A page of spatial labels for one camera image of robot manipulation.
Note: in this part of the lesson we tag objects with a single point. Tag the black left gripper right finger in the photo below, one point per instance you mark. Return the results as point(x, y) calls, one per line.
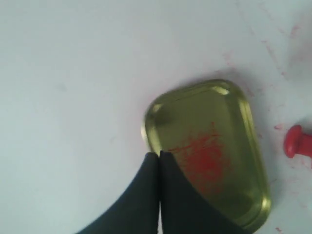
point(183, 209)

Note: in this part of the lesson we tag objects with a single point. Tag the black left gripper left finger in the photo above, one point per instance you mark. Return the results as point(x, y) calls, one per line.
point(137, 210)

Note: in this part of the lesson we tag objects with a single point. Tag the red plastic stamp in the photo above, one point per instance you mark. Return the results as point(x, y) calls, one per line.
point(297, 142)

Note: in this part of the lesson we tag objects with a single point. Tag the gold tin lid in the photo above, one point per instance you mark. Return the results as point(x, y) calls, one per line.
point(209, 129)

